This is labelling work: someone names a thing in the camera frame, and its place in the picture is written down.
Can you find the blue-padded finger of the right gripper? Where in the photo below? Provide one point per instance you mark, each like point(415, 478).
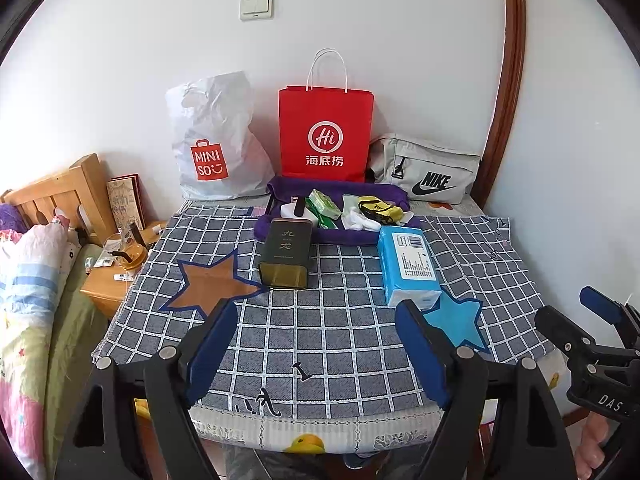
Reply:
point(605, 304)

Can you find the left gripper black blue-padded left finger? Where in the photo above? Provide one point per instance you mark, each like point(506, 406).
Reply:
point(102, 441)

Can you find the yellow black item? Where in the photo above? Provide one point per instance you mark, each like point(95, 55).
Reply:
point(377, 210)

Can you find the white foam sponge block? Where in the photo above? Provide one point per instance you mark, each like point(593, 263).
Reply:
point(298, 211)

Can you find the green tissue packet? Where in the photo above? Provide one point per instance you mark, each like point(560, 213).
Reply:
point(324, 205)

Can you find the person's hand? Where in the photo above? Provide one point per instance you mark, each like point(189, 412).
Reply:
point(589, 455)

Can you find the wooden nightstand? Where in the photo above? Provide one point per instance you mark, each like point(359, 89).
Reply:
point(106, 286)

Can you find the colourful quilt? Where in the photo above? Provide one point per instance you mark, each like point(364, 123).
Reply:
point(49, 329)

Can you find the glass amber teapot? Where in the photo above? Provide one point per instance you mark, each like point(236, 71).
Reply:
point(125, 252)

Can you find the blue tissue pack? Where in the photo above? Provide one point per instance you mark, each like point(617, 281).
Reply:
point(407, 269)

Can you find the grey checkered cloth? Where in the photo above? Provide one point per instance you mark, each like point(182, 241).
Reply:
point(329, 350)

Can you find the grey Nike waist bag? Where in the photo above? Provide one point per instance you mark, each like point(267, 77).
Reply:
point(424, 170)

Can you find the framed picture book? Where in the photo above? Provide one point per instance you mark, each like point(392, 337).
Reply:
point(125, 199)

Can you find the wooden headboard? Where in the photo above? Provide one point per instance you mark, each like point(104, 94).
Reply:
point(77, 192)

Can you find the dark green tea tin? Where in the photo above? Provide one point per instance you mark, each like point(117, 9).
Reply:
point(285, 258)

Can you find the purple towel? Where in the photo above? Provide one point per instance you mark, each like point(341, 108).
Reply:
point(283, 190)

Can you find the white Miniso plastic bag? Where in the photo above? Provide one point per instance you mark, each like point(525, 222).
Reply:
point(217, 155)

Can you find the red paper shopping bag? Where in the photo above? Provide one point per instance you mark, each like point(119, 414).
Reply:
point(324, 132)

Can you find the white wall switch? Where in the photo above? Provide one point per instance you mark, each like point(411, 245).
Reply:
point(250, 10)

